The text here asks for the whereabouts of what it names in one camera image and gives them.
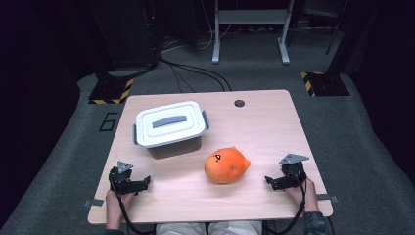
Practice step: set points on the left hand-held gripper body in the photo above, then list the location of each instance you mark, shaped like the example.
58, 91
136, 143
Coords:
121, 178

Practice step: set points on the person's left hand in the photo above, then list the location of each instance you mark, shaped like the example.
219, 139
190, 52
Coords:
116, 200

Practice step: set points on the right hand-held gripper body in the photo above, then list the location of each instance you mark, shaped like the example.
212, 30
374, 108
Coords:
293, 171

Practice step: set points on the person's right hand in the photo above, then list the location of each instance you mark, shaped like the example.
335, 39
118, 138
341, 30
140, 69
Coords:
301, 196

